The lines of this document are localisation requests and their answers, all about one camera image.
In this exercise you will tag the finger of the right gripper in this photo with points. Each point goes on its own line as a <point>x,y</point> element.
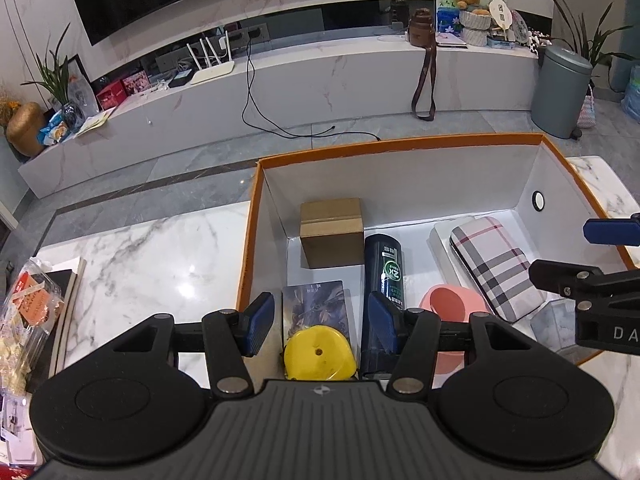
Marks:
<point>613,232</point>

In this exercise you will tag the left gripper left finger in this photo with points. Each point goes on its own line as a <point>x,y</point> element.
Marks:
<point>229,337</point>

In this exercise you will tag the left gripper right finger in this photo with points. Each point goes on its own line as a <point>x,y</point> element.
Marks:
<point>414,370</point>

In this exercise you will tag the pink cup-shaped container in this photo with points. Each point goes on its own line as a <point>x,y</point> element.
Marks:
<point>452,304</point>

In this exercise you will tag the white rectangular box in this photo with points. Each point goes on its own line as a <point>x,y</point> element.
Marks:
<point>449,264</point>

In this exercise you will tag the dark shampoo bottle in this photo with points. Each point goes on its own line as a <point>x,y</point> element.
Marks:
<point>382,302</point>

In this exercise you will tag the yellow round tape measure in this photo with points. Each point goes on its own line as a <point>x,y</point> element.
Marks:
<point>317,354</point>

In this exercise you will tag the plaid glasses case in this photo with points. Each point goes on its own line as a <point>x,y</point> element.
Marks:
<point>498,267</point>

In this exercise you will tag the gold cardboard box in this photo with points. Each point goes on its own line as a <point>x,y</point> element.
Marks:
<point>331,233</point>

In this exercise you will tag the striped pink bag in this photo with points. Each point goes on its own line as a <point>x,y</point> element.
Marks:
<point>587,115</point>

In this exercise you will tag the orange cardboard storage box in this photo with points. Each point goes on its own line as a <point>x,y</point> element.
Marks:
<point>417,191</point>

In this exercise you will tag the blue water jug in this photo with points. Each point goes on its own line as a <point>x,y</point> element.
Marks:
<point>631,100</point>

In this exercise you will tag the grey-green trash bin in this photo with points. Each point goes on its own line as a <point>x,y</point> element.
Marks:
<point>560,91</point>

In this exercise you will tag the black book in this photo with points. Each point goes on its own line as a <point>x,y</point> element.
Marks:
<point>67,275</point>

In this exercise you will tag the tall green floor plant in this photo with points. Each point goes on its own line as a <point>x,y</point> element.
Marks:
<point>591,45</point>

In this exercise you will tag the snack package in plastic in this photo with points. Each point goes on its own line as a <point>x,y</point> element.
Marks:
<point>28,316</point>

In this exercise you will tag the pink device on table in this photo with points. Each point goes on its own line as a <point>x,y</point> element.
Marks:
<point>18,442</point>

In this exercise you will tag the round white paper fan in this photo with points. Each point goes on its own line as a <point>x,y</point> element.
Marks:
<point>501,14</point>

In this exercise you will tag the teddy bear in basket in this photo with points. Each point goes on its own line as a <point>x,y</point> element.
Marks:
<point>475,22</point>

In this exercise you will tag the white marble tv console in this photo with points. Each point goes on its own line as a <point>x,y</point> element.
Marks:
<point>323,82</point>

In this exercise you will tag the red gift box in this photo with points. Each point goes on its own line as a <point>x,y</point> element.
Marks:
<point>112,95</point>

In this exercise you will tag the white wifi router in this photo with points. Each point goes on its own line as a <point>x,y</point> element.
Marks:
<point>212,58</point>

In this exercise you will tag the gold vase with dried flowers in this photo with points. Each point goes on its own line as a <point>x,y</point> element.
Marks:
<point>21,123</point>

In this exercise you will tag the green potted plant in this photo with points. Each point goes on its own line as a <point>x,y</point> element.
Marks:
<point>54,77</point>

